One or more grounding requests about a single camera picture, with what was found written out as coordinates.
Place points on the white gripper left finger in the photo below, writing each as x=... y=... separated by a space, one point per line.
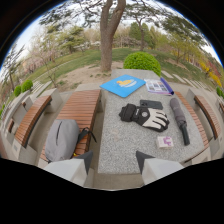
x=68 y=169

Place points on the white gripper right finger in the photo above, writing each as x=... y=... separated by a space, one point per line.
x=160 y=168

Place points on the purple white tissue pack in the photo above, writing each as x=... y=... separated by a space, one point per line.
x=165 y=142

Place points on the grey backpack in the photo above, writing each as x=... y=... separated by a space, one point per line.
x=62 y=140

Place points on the granite stone table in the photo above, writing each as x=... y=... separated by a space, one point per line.
x=141 y=130

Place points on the grey folded umbrella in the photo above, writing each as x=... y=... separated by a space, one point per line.
x=179 y=119

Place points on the black and white glove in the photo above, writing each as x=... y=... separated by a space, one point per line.
x=144 y=116

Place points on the black smartphone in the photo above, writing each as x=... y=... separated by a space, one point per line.
x=151 y=104

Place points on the purple edged magazine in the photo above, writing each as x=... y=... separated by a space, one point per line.
x=158 y=86

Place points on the blue mouse pad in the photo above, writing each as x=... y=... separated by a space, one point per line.
x=122 y=85

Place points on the small round green bush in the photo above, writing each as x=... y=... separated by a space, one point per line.
x=17 y=90
x=27 y=85

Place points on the large tree trunk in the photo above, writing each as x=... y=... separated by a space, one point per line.
x=108 y=35

